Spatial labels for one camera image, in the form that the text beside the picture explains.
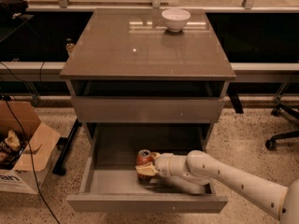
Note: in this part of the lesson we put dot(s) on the grey drawer cabinet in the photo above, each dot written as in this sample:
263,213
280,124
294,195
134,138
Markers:
129,53

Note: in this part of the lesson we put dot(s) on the orange soda can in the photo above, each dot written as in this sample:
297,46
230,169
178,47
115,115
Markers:
143,157

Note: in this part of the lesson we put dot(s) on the black table leg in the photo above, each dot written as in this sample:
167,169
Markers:
64,144

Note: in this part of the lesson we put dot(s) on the brown cardboard box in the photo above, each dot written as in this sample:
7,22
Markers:
31,169

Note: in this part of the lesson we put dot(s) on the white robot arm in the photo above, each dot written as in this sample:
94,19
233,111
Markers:
197,167

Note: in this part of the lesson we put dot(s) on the black bag on desk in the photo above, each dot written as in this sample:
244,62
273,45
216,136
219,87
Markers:
9,9

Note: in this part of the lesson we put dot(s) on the small bottle behind cabinet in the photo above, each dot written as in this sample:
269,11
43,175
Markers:
69,45

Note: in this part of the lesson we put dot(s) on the black office chair base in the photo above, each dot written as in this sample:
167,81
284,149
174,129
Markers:
287,129

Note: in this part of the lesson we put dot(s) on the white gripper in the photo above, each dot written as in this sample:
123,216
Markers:
164,165

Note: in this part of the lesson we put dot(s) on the white ceramic bowl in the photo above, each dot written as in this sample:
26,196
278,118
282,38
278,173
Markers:
175,19

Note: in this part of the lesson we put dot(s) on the closed grey top drawer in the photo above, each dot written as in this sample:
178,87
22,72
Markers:
129,110

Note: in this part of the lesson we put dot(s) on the snack bags in box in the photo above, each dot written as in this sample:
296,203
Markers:
11,149

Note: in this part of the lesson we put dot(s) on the open grey middle drawer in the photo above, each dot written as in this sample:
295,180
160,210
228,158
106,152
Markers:
110,182

